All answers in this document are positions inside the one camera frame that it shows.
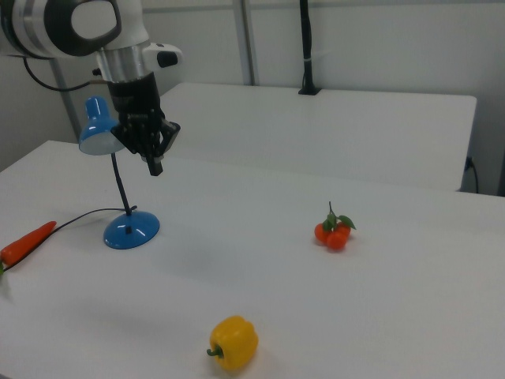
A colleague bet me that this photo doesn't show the blue desk lamp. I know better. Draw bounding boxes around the blue desk lamp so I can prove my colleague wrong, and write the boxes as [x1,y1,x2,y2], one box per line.
[77,96,161,250]

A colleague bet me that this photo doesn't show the white adjacent table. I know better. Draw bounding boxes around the white adjacent table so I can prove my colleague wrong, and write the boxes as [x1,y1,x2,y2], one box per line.
[159,81,478,193]

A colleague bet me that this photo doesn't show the orange toy carrot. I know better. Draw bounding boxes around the orange toy carrot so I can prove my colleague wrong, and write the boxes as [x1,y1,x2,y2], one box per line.
[0,220,58,277]

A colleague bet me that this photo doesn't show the black lamp power cable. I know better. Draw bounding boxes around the black lamp power cable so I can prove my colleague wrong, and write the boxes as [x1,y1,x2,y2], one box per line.
[2,204,138,273]

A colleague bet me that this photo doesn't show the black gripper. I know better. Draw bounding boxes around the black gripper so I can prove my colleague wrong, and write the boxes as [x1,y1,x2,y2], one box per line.
[107,72,182,177]

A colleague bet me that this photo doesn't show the toy tangerine cluster with leaves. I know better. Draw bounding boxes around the toy tangerine cluster with leaves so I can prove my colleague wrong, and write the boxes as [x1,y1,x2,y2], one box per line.
[313,201,357,252]

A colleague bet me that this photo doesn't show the yellow toy bell pepper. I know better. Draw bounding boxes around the yellow toy bell pepper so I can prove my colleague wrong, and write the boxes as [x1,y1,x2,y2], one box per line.
[206,315,260,371]

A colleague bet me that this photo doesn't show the black hanging cable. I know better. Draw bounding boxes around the black hanging cable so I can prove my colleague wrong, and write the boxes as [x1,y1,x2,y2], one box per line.
[465,156,481,194]

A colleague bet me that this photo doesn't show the black clamped pole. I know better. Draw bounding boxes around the black clamped pole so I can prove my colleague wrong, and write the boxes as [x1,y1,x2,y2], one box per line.
[297,0,323,97]

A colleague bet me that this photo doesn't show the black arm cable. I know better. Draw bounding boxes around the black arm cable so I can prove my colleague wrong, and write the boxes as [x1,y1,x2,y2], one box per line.
[22,57,110,93]

